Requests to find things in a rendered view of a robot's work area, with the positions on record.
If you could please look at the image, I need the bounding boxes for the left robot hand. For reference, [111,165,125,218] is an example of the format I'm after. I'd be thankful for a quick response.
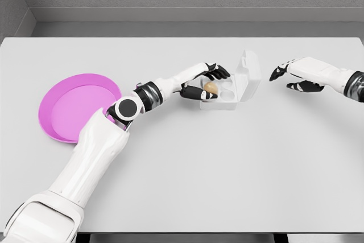
[174,61,231,102]

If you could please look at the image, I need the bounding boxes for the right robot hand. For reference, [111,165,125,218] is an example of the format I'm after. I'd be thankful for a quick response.
[268,56,332,93]

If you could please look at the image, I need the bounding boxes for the brown egg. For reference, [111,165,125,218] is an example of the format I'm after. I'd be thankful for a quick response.
[203,81,220,94]

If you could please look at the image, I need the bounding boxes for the white egg box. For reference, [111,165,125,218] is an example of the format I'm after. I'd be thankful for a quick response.
[198,50,262,112]

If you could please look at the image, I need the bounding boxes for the pink plate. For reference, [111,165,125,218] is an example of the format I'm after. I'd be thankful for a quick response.
[38,73,122,144]

